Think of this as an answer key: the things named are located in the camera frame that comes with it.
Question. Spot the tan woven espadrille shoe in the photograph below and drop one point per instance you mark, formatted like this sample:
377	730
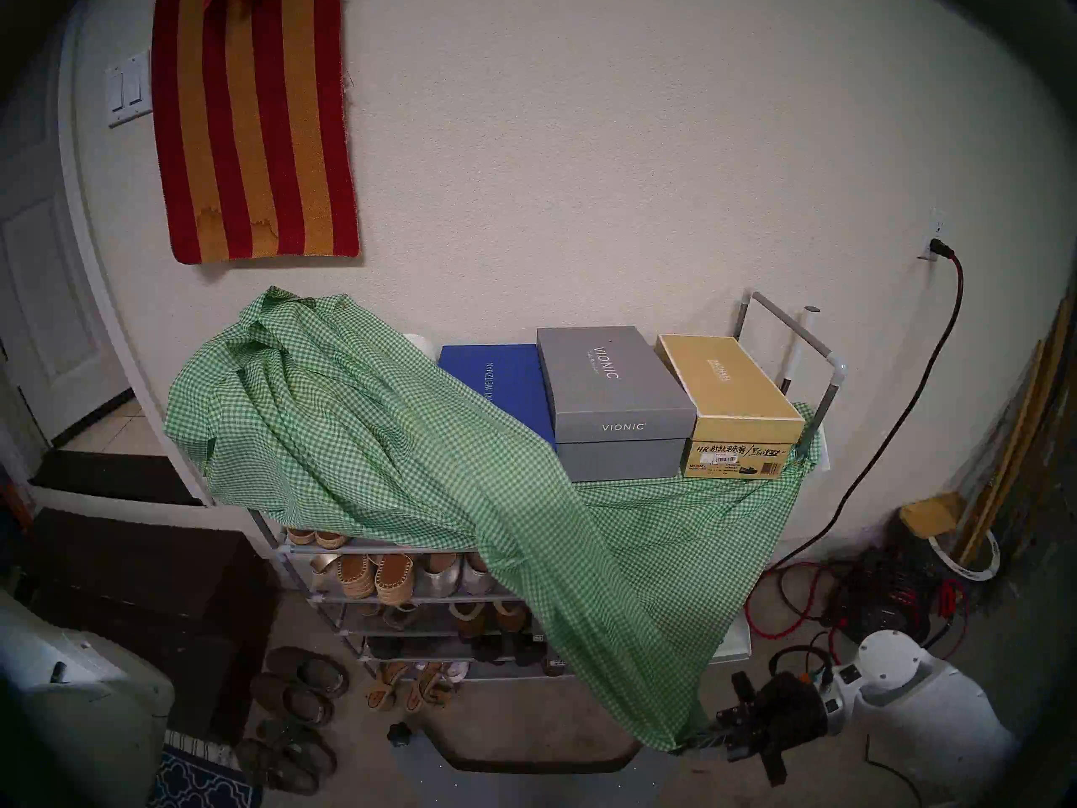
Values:
355	577
394	581

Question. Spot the white plastic pipe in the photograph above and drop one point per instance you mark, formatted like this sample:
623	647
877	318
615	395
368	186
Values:
803	343

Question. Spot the red yellow striped wall rug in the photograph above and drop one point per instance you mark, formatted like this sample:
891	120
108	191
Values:
252	124

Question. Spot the brown clog slipper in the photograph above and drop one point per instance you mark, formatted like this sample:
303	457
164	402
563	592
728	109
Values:
307	672
292	699

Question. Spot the silver metallic flat shoe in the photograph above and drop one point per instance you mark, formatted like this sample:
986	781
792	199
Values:
439	576
475	572

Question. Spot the black star knob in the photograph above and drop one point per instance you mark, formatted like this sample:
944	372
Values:
400	736

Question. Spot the white rimmed bucket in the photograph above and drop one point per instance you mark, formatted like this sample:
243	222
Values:
984	572

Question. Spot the large grey Vionic shoebox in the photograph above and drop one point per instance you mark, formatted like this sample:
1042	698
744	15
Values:
614	394

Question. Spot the white sneaker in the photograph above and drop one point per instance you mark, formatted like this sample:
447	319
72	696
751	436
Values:
455	672

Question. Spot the tan jute sole shoe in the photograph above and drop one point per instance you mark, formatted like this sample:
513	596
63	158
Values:
330	540
300	537

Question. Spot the green white gingham cloth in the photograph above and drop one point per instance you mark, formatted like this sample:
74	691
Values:
379	444

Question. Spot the gold shoebox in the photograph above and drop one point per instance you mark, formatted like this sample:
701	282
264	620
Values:
732	394

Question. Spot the yellow cardboard piece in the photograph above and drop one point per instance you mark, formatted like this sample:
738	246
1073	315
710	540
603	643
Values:
930	516

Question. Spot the pale wooden slat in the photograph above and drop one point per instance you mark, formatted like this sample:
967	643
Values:
1022	427

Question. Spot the grey robot base platform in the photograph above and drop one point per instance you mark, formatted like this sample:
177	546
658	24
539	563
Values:
421	781

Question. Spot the blue Stuart Weitzman shoebox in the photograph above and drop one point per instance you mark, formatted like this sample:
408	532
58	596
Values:
505	385

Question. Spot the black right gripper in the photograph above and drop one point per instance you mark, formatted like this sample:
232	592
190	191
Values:
791	714

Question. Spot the black shoe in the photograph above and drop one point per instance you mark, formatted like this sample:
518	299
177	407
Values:
505	651

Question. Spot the cream wedge sandal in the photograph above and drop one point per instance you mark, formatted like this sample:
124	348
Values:
325	571

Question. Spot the white light switch plate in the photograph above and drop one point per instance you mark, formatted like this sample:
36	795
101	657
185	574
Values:
128	91

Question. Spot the pink beige shoe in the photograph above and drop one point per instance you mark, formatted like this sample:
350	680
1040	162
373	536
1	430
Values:
400	617

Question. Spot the black doorstep mat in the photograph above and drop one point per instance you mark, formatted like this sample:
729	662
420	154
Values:
109	478

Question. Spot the white wall outlet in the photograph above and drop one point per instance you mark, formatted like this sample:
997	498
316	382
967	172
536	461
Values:
936	224

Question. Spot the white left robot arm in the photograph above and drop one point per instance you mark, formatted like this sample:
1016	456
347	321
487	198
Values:
76	714

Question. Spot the dark brown chest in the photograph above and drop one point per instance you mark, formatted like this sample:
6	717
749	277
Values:
151	604

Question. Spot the brown suede ankle boot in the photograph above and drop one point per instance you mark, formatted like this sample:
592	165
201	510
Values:
465	621
510	618

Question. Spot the blue white patterned rug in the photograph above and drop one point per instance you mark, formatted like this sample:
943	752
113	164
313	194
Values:
193	781

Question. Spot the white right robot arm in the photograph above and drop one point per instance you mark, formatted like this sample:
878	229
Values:
925	722

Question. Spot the grey tube shoe rack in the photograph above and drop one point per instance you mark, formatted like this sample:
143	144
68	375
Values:
791	324

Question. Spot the white panel door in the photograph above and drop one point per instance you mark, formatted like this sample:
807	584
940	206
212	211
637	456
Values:
50	310

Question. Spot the white toilet paper roll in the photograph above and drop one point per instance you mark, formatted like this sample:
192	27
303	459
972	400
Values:
418	348

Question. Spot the white hanging paper sheet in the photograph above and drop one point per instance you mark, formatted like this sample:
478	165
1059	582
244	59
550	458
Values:
820	449

